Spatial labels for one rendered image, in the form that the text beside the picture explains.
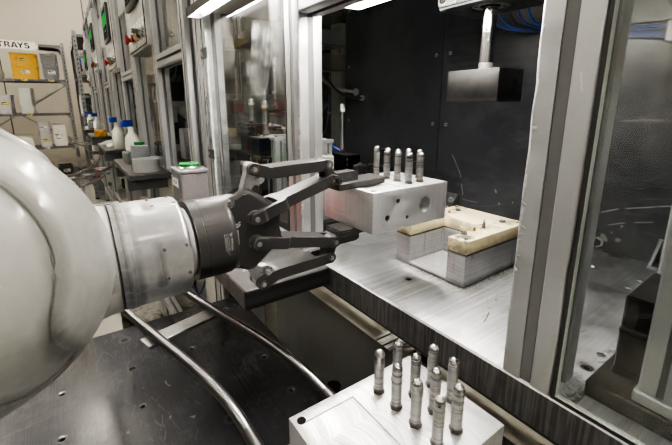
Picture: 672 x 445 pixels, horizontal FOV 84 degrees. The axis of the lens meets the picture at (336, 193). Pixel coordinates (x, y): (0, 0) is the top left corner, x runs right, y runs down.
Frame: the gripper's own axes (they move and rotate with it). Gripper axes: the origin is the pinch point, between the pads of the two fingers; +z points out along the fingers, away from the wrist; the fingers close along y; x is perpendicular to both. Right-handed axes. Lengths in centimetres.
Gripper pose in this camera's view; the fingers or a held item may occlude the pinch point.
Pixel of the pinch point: (357, 203)
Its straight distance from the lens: 46.2
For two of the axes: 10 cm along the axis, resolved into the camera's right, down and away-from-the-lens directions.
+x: -5.8, -1.8, 7.9
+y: -0.2, -9.7, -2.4
